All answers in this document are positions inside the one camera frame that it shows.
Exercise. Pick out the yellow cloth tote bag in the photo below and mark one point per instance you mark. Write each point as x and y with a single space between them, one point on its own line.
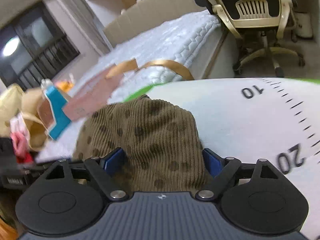
19 114

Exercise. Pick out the brown polka dot corduroy garment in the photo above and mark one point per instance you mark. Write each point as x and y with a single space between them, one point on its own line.
161 142

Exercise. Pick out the pink rectangular box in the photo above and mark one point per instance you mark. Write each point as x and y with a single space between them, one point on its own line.
94 94

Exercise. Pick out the red fabric garment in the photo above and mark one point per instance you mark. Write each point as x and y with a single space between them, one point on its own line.
21 148

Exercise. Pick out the blue and cream toy case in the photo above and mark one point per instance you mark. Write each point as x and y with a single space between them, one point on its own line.
50 110

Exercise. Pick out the beige and black office chair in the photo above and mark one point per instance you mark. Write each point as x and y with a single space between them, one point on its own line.
269 18

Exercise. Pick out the white quilted mattress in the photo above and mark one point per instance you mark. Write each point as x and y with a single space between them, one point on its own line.
196 40

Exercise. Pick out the dark framed window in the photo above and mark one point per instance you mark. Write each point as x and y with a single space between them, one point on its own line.
33 48

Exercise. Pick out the beige upholstered bed headboard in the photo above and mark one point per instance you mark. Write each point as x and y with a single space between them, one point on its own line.
145 15

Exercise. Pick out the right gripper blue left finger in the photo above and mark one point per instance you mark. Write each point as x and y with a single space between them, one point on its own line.
102 170

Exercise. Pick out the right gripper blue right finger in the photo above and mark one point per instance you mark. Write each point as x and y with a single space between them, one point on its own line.
222 174

